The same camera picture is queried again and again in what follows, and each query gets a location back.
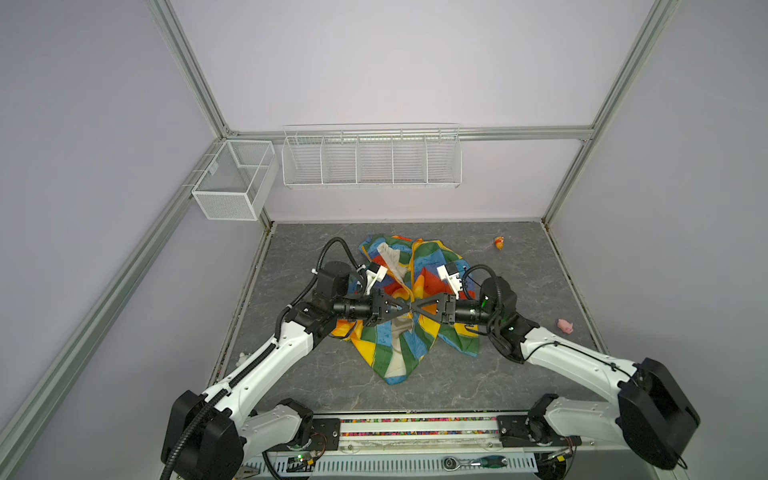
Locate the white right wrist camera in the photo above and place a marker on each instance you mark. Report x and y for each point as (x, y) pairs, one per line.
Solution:
(449, 274)

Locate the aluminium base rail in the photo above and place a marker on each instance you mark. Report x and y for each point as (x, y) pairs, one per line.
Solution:
(412, 433)

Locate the small white mesh basket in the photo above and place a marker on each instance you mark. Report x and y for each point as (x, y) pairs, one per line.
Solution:
(237, 181)

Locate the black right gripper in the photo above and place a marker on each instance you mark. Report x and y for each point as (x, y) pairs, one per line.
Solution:
(449, 310)

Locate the small pink toy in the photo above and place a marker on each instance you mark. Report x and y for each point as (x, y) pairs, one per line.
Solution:
(565, 326)

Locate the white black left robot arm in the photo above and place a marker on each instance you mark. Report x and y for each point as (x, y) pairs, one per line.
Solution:
(212, 434)

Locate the long white wire basket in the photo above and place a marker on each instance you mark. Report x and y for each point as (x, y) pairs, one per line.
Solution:
(388, 155)

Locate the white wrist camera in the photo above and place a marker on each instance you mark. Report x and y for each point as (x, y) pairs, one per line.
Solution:
(449, 274)
(374, 273)

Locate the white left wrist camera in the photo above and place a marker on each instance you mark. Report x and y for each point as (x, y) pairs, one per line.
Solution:
(374, 273)

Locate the white teal small toy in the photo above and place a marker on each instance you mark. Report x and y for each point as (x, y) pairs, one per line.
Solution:
(241, 359)

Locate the green circuit board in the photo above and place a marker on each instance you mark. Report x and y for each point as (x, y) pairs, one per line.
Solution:
(300, 464)

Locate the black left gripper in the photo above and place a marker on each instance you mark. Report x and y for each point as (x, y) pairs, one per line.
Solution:
(378, 307)

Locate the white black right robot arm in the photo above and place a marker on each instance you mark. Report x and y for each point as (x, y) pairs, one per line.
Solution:
(641, 405)

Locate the green handled ratchet wrench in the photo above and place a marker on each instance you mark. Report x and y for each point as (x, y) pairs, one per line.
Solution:
(452, 463)

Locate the multicolour patchwork jacket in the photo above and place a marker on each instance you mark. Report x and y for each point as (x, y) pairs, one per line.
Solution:
(395, 348)

